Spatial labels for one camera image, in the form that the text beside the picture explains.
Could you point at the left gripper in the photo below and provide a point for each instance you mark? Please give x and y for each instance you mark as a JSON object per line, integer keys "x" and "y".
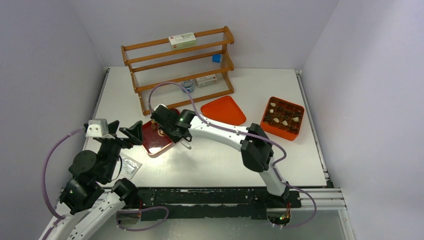
{"x": 134, "y": 132}

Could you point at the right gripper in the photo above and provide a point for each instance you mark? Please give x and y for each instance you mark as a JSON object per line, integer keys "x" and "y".
{"x": 175, "y": 139}

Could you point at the dark red tray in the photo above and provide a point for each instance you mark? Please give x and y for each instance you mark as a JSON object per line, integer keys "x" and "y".
{"x": 155, "y": 141}

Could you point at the pink tongs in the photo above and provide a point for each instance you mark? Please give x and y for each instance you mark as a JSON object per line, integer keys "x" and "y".
{"x": 186, "y": 144}

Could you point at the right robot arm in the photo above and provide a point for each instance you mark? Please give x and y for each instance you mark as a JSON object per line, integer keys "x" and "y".
{"x": 253, "y": 144}

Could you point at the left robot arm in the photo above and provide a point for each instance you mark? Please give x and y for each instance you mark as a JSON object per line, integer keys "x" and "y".
{"x": 77, "y": 216}

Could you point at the clear plastic bag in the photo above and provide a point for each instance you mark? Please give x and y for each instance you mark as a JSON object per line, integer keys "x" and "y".
{"x": 127, "y": 166}

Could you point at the blue lidded jar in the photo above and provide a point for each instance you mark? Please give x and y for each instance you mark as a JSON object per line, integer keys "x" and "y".
{"x": 188, "y": 85}

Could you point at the orange box lid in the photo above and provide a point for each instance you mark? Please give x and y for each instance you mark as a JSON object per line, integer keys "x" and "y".
{"x": 225, "y": 110}

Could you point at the wooden three-tier shelf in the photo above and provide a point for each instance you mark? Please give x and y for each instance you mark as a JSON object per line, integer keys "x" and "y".
{"x": 154, "y": 62}

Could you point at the white red small box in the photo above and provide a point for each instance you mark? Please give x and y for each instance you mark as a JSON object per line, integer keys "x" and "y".
{"x": 207, "y": 80}

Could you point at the blue cube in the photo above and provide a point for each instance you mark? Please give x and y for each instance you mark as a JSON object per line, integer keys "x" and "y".
{"x": 217, "y": 58}

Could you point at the white green box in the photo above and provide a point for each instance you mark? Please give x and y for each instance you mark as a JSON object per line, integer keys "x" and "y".
{"x": 182, "y": 41}

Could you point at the orange compartment box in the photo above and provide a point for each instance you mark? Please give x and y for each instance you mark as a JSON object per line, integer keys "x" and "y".
{"x": 282, "y": 118}

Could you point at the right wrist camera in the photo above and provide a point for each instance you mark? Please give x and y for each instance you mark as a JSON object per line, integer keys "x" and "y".
{"x": 160, "y": 106}

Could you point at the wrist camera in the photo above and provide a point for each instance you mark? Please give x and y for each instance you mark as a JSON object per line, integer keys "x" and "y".
{"x": 160, "y": 106}
{"x": 96, "y": 128}

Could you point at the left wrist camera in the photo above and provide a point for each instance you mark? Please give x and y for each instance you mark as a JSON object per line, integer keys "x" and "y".
{"x": 96, "y": 128}

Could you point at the black base frame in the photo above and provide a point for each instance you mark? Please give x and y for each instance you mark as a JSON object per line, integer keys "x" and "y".
{"x": 199, "y": 203}

